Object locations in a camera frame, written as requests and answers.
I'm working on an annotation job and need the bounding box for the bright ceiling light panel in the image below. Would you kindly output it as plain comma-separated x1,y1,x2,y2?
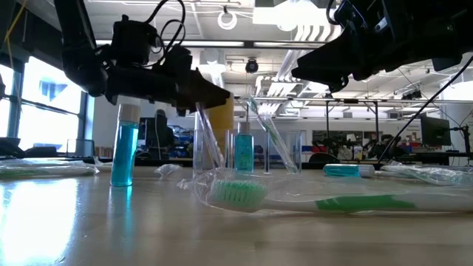
253,0,343,27

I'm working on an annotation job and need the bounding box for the black ceiling-mounted camera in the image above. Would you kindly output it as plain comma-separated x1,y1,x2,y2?
401,89,424,101

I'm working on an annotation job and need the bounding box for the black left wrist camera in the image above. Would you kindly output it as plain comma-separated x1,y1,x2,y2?
110,14,193,75

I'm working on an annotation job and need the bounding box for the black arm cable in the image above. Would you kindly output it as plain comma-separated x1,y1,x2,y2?
143,0,188,69
376,55,473,166

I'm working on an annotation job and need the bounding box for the purple white toothbrush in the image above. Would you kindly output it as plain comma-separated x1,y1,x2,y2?
194,101,227,171

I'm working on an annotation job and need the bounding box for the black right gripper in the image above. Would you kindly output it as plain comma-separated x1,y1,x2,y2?
290,20,473,95

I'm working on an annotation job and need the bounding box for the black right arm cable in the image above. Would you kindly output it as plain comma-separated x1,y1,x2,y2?
376,55,473,166

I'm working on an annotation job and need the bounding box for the blue mouthwash bottle white cap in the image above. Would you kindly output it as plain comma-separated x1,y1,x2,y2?
234,121,255,174
109,103,142,188
322,163,376,179

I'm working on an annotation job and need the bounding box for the long ceiling light strip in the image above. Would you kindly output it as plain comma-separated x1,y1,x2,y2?
94,38,326,49

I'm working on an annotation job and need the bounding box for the black computer monitor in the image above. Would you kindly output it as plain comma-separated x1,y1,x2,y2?
420,115,452,147

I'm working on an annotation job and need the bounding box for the yellow cable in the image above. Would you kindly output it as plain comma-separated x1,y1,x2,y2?
2,0,29,71

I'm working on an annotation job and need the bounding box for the clear acrylic organizer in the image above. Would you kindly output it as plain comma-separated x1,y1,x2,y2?
191,127,303,177

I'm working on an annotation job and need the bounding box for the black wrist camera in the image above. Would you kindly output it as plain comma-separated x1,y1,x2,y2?
326,0,385,38
110,14,193,75

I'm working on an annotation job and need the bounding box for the white ceiling ring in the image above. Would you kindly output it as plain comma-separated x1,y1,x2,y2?
217,9,238,31

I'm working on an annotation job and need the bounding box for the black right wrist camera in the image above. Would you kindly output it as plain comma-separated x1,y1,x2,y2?
326,0,385,38

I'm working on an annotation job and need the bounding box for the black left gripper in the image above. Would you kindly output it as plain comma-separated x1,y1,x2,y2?
104,65,232,117

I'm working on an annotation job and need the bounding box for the large window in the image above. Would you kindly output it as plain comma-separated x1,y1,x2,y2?
0,55,95,158

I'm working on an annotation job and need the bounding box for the person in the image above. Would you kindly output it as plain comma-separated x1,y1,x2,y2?
144,109,177,160

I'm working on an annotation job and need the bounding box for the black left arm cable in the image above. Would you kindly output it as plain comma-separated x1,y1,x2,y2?
143,0,188,69

